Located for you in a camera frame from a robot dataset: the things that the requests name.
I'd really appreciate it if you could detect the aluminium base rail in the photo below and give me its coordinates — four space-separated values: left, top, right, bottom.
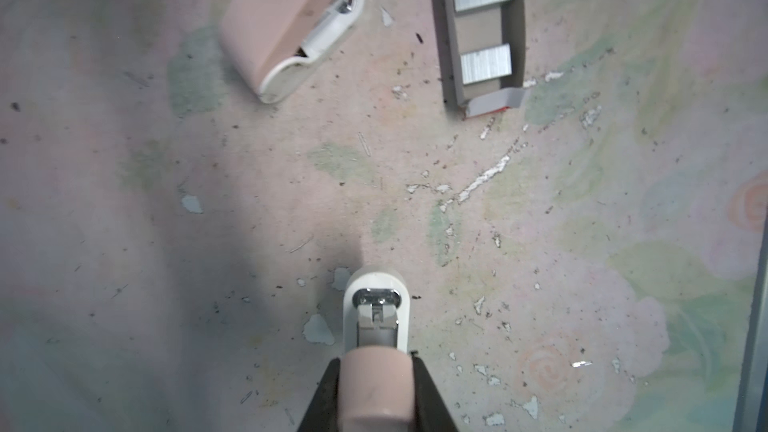
732 224 767 432

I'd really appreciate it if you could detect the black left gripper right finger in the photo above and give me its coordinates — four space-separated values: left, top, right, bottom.
411 352 458 432

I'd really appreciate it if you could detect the cardboard staple tray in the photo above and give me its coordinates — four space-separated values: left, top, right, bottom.
444 0 527 118

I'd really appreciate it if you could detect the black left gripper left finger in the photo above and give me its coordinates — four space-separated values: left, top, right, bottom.
297 358 341 432

